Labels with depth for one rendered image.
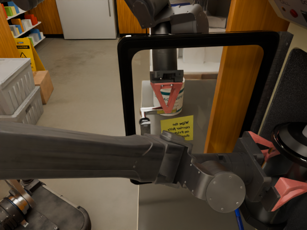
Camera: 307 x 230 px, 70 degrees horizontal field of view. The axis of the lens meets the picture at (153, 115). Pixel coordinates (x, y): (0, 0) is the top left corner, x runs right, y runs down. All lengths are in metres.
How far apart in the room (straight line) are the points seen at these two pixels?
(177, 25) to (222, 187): 0.32
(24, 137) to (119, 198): 1.61
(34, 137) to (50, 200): 1.41
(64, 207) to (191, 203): 1.05
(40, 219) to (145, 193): 0.98
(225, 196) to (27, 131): 0.25
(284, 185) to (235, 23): 0.32
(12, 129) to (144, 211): 0.48
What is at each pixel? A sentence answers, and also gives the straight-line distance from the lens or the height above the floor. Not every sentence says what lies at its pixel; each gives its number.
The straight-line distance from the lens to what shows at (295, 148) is 0.42.
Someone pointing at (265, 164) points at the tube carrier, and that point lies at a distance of 0.48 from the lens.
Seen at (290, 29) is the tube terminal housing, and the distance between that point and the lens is 0.50.
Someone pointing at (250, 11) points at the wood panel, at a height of 1.41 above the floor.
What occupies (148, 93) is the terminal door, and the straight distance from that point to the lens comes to 0.45.
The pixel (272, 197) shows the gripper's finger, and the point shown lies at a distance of 0.43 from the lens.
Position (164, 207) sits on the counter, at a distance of 0.66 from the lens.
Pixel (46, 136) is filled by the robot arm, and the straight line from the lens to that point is 0.24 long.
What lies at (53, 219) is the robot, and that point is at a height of 0.24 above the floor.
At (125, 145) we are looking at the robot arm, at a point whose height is 1.30.
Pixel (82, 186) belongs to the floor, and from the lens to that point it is 1.95.
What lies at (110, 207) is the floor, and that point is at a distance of 1.78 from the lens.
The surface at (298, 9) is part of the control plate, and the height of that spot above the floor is 1.44.
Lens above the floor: 1.50
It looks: 36 degrees down
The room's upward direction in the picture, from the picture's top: straight up
